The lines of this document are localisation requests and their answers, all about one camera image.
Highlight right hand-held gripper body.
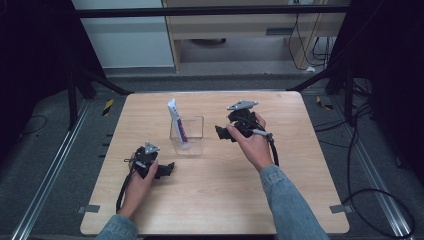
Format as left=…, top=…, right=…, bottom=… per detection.
left=227, top=100, right=264, bottom=138

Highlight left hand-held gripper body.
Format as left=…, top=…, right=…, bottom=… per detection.
left=124, top=141, right=161, bottom=180

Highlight clear plastic container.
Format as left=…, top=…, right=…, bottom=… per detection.
left=169, top=115, right=205, bottom=157

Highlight purple and white toothpaste tube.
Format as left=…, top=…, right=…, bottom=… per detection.
left=166, top=97, right=191, bottom=150

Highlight person's left hand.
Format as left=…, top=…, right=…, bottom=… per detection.
left=118, top=162, right=159, bottom=219

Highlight person's right hand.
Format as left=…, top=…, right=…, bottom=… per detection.
left=226, top=113, right=275, bottom=173

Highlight yellow and black tape strip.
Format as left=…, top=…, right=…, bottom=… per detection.
left=101, top=98, right=115, bottom=117
left=315, top=95, right=334, bottom=111

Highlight black metal stand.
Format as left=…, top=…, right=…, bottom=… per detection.
left=64, top=63, right=134, bottom=131
left=286, top=63, right=357, bottom=127

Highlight light wooden desk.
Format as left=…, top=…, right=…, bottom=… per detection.
left=162, top=0, right=350, bottom=73

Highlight white cabinet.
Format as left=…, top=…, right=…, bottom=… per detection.
left=71, top=0, right=175, bottom=69

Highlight dark curtain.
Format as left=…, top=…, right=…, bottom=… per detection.
left=333, top=0, right=424, bottom=186
left=0, top=0, right=105, bottom=163

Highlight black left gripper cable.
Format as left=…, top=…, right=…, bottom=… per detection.
left=115, top=169, right=135, bottom=214

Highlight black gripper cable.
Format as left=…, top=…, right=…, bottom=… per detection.
left=115, top=169, right=135, bottom=214
left=252, top=128, right=280, bottom=168

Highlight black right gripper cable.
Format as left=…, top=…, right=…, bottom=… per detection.
left=252, top=128, right=280, bottom=168

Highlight grey table bracket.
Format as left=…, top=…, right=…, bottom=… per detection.
left=329, top=203, right=354, bottom=215
left=77, top=204, right=101, bottom=214

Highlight grey desk drawer handle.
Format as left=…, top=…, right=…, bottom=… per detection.
left=265, top=27, right=295, bottom=37

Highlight black hanging desk cables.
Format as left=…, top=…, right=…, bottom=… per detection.
left=288, top=13, right=335, bottom=72

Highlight silver metal floor rail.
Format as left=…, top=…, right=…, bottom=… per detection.
left=329, top=96, right=415, bottom=240
left=9, top=99, right=93, bottom=240

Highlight thin black floor cable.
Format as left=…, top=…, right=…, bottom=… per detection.
left=21, top=114, right=48, bottom=136

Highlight black looped floor cable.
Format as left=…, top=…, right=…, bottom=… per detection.
left=341, top=99, right=417, bottom=240

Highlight black horizontal frame bar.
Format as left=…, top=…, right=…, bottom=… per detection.
left=74, top=4, right=350, bottom=19

